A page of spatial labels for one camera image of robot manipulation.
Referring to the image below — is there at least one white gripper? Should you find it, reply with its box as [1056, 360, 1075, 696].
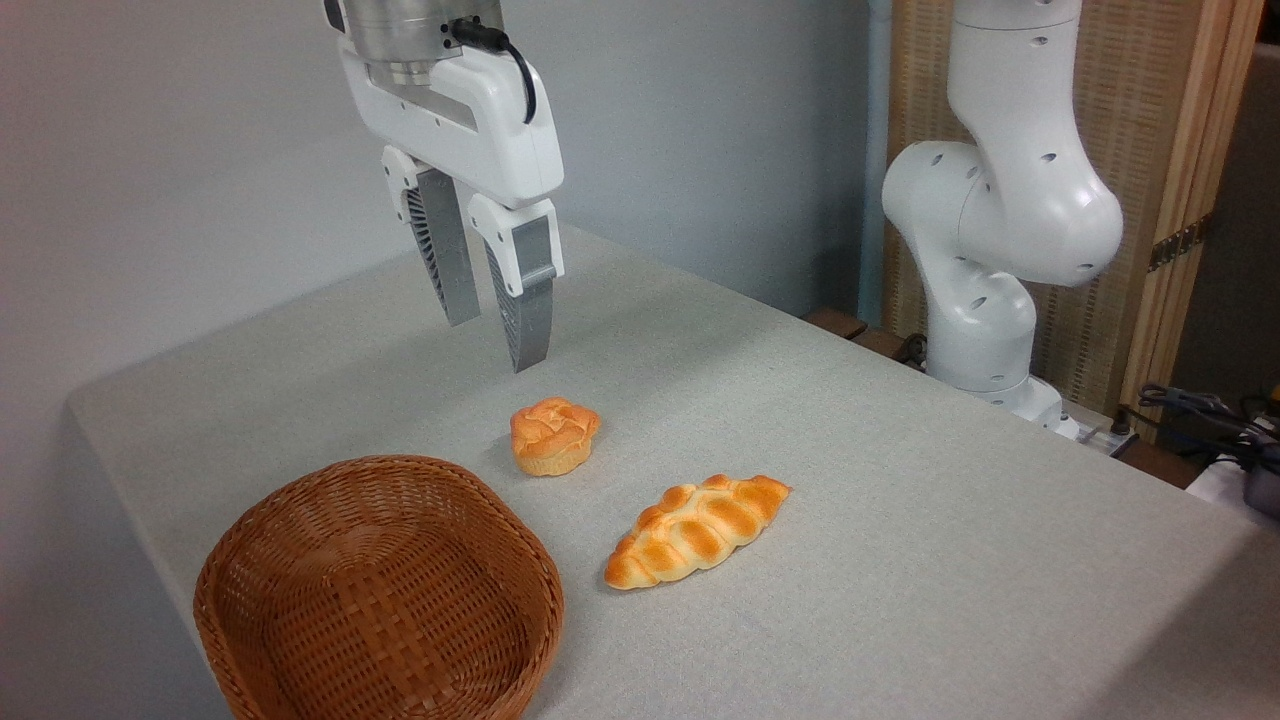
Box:
[338, 40, 565, 373]

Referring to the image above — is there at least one round orange bread roll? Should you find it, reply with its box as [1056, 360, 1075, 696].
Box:
[510, 396, 602, 477]

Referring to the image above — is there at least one long braided bread loaf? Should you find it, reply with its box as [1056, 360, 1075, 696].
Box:
[604, 474, 792, 591]

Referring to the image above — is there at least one brown woven wicker basket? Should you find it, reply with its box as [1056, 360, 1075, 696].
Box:
[193, 455, 566, 720]

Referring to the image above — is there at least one brown wooden base platform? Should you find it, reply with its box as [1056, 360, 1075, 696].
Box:
[803, 307, 926, 367]

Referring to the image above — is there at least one grey tablecloth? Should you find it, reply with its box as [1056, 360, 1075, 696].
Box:
[68, 222, 1280, 720]

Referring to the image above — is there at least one white power strip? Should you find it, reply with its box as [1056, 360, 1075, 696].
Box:
[1075, 420, 1136, 457]

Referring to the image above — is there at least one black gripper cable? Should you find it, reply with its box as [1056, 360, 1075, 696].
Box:
[450, 20, 538, 125]

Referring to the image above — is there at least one black cable bundle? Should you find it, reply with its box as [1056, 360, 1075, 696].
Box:
[1125, 383, 1280, 471]

